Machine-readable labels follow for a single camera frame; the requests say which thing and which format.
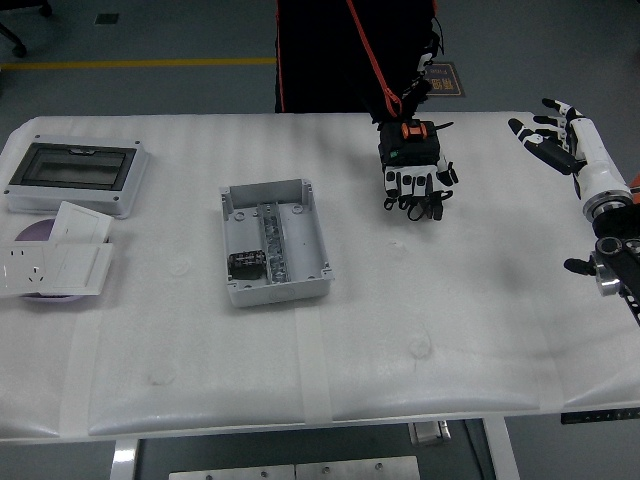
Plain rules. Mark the metal DIN rail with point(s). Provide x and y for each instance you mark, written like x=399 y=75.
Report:
x=274 y=235

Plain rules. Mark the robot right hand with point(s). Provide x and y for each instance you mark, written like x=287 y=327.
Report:
x=597 y=160

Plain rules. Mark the white wall socket panel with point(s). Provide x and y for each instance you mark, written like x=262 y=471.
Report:
x=20 y=270

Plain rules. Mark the grey box with dark window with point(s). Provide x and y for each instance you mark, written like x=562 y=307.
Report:
x=30 y=194

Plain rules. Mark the person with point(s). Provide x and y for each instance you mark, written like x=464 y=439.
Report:
x=320 y=55

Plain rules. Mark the black office chair base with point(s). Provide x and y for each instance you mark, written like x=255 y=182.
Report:
x=19 y=48

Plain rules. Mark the white table leg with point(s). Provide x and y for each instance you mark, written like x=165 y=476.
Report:
x=502 y=450
x=122 y=462

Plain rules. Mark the black cylindrical battery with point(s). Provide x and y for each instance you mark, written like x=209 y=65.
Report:
x=245 y=265

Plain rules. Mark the orange cone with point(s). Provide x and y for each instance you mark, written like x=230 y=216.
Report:
x=636 y=185

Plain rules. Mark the white wide switch panel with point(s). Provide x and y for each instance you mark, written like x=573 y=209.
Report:
x=75 y=267

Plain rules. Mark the black label strip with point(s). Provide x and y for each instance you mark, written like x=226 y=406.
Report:
x=600 y=416

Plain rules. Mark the purple round disc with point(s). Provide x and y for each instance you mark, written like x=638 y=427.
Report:
x=35 y=231

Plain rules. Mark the grey metal floor plate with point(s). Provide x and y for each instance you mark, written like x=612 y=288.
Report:
x=230 y=473
x=357 y=469

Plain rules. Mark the grey open junction box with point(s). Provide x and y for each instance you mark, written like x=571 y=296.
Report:
x=302 y=240

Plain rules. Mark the person's left gloved hand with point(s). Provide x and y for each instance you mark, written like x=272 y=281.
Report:
x=407 y=150

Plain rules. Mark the white blank switch panel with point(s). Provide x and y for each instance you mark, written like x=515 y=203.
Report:
x=80 y=222

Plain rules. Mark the white tape strip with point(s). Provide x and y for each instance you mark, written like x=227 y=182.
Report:
x=80 y=375

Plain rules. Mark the grey metal table bracket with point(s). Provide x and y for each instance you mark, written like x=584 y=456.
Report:
x=429 y=433

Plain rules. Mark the white foam table mat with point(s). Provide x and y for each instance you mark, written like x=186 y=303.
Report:
x=400 y=325

